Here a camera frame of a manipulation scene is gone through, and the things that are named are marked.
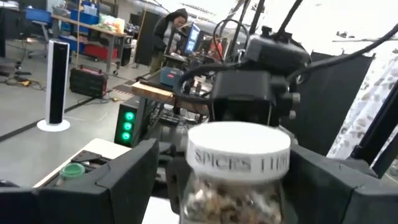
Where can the green lid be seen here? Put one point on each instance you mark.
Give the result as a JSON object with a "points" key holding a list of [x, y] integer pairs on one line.
{"points": [[72, 171]]}

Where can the black partition panel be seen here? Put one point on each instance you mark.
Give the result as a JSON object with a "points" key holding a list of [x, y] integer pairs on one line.
{"points": [[329, 102]]}

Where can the black frame post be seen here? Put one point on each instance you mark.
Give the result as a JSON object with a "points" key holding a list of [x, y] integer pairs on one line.
{"points": [[377, 130]]}

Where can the black box with green lights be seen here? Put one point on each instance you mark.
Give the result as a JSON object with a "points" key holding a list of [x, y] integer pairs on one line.
{"points": [[127, 124]]}

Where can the patterned white curtain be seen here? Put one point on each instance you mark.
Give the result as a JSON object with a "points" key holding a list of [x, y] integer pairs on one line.
{"points": [[370, 99]]}

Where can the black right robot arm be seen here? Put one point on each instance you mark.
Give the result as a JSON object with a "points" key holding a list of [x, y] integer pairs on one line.
{"points": [[276, 53]]}

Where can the blue power supply device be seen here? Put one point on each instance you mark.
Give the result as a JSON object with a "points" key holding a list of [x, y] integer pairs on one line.
{"points": [[171, 76]]}

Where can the wooden board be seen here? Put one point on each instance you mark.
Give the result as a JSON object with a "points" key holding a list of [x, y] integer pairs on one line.
{"points": [[155, 93]]}

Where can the black red equipment case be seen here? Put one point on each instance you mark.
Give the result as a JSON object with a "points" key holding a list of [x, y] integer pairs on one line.
{"points": [[88, 81]]}

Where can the white black tower fan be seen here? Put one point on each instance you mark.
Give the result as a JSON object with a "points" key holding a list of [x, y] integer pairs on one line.
{"points": [[56, 84]]}

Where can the white-lid glass spice jar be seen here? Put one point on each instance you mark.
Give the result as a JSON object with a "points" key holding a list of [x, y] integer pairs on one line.
{"points": [[237, 149]]}

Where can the workbench with storage bins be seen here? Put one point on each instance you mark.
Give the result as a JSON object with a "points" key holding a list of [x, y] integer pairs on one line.
{"points": [[90, 28]]}

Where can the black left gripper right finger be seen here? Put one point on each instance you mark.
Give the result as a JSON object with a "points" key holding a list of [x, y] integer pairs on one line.
{"points": [[335, 196]]}

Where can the person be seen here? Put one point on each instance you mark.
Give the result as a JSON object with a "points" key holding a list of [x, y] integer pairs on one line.
{"points": [[168, 34]]}

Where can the computer monitor with blue screen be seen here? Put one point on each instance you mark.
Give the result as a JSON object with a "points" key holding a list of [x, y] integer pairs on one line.
{"points": [[192, 39]]}

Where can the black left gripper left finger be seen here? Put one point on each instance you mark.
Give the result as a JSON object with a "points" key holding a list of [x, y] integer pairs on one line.
{"points": [[93, 199]]}

